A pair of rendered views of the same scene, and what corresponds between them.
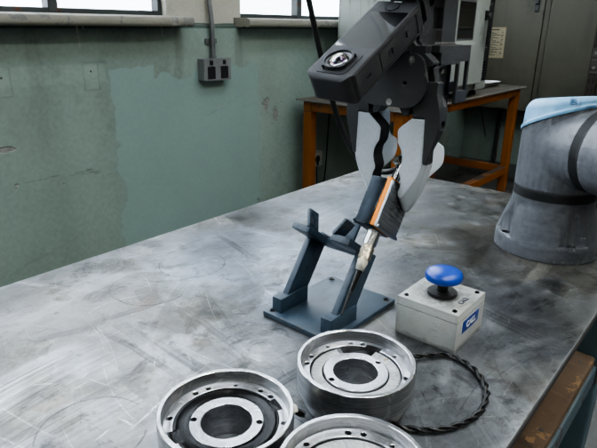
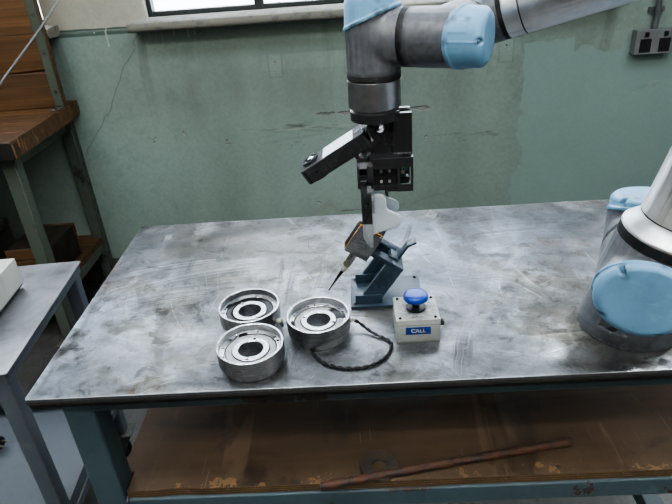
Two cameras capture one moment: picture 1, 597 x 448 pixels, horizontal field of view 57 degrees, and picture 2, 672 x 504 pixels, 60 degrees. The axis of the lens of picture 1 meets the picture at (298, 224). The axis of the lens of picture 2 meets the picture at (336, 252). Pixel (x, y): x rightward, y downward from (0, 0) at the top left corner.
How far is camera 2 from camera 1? 0.76 m
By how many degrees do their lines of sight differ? 48
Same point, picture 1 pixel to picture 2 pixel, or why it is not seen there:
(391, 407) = (305, 339)
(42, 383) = (238, 269)
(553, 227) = not seen: hidden behind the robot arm
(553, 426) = (572, 471)
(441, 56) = (373, 164)
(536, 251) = (584, 320)
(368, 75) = (316, 171)
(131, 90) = (545, 62)
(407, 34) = (350, 150)
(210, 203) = (615, 181)
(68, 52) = not seen: hidden behind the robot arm
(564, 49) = not seen: outside the picture
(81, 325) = (279, 250)
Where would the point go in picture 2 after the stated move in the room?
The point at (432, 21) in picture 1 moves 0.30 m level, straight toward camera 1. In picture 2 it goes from (384, 140) to (176, 188)
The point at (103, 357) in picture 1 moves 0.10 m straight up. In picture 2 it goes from (267, 269) to (261, 224)
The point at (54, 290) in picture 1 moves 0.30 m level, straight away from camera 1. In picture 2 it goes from (293, 228) to (345, 180)
